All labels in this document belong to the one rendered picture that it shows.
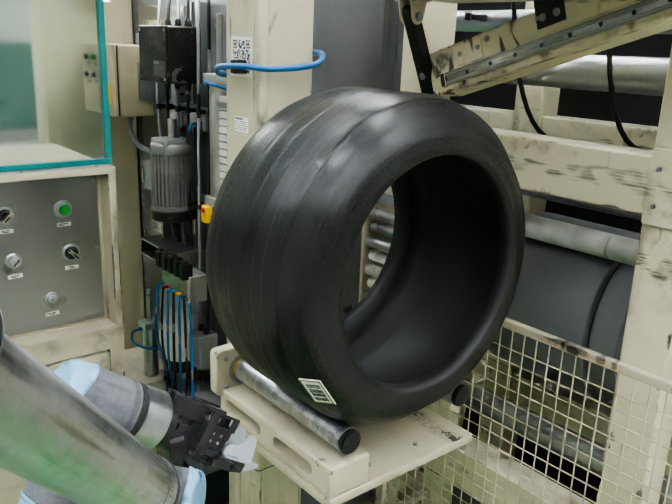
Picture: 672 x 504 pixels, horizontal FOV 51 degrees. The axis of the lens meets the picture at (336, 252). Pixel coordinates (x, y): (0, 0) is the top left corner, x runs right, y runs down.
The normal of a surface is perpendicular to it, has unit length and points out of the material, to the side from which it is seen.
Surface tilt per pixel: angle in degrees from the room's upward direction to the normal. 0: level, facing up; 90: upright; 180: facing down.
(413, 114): 43
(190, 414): 86
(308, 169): 52
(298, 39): 90
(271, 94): 90
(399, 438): 0
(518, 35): 90
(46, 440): 108
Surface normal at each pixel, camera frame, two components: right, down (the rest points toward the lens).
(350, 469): 0.63, 0.24
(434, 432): 0.04, -0.96
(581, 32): -0.77, 0.15
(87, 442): 0.96, 0.18
